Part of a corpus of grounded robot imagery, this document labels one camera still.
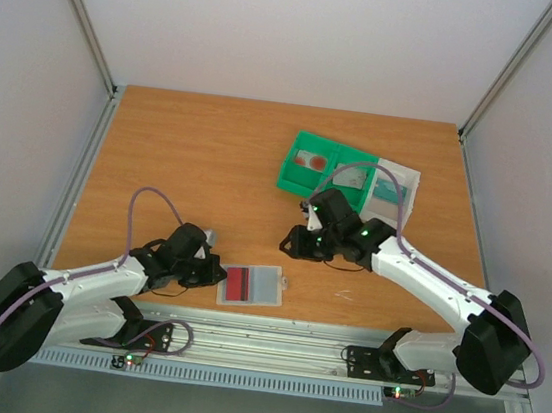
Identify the green bin left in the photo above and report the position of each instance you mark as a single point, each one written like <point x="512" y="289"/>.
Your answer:
<point x="298" y="180"/>

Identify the grey slotted cable duct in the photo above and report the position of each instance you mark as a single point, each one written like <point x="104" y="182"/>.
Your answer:
<point x="212" y="376"/>

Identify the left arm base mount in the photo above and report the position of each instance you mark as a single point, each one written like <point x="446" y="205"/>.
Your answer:
<point x="149" y="334"/>

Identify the left circuit board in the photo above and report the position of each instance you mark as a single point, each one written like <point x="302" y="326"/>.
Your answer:
<point x="128" y="361"/>

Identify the circuit board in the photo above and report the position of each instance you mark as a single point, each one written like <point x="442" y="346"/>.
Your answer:
<point x="128" y="361"/>
<point x="400" y="392"/>

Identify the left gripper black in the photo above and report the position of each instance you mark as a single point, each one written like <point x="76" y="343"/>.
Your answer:
<point x="211" y="276"/>

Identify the white card holder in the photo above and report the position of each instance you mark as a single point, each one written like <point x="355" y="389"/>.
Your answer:
<point x="268" y="283"/>

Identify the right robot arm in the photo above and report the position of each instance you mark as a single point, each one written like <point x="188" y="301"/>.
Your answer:
<point x="487" y="343"/>

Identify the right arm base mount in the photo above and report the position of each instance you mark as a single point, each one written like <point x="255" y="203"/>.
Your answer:
<point x="370" y="363"/>

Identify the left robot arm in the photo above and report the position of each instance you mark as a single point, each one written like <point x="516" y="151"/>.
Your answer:
<point x="40" y="307"/>

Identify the aluminium front rail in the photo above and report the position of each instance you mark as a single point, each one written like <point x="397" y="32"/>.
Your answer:
<point x="247" y="341"/>

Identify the green bin middle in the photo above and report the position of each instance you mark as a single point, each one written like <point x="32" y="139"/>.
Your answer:
<point x="345" y="155"/>

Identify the white bin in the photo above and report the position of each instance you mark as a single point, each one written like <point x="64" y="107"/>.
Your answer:
<point x="382" y="200"/>

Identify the right circuit board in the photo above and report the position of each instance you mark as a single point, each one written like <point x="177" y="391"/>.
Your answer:
<point x="400" y="392"/>

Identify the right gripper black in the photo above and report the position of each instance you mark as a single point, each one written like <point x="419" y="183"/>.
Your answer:
<point x="307" y="248"/>

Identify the green bin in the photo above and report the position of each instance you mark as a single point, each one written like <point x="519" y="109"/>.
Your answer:
<point x="298" y="180"/>
<point x="345" y="155"/>

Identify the right aluminium frame post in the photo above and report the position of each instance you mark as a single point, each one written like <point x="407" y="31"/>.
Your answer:
<point x="517" y="59"/>

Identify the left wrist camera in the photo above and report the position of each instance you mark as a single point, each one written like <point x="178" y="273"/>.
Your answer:
<point x="205" y="249"/>

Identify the white red floral card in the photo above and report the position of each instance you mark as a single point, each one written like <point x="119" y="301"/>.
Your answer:
<point x="353" y="178"/>

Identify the aluminium frame post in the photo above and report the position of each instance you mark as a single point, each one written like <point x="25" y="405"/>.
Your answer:
<point x="517" y="59"/>
<point x="90" y="35"/>

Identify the red patterned card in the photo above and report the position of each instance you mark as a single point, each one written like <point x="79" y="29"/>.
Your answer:
<point x="309" y="160"/>

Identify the left aluminium frame post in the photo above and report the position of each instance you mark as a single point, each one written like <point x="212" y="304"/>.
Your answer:
<point x="90" y="35"/>

